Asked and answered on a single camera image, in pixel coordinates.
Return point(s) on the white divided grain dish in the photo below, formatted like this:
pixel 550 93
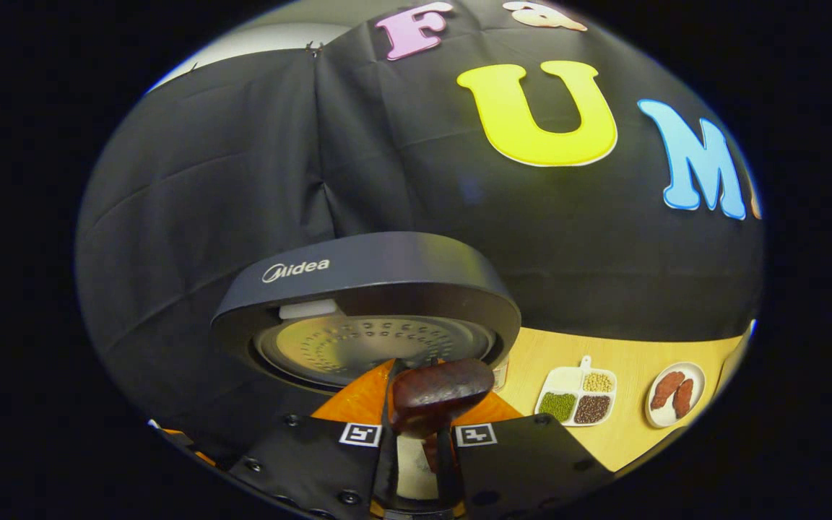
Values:
pixel 564 379

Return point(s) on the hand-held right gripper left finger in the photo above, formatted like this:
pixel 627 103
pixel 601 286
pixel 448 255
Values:
pixel 315 462

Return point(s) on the dark grey rice cooker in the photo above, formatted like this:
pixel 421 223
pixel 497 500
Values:
pixel 387 271

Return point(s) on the brown wooden spoon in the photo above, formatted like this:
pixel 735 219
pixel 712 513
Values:
pixel 441 390

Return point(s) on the reddish brown meat piece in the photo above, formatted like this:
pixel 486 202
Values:
pixel 667 390
pixel 684 399

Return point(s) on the round white plate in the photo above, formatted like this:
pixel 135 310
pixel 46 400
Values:
pixel 665 419

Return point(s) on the black backdrop cloth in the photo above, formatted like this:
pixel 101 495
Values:
pixel 243 159

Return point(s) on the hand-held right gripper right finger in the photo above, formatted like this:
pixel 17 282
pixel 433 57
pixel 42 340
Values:
pixel 524 462

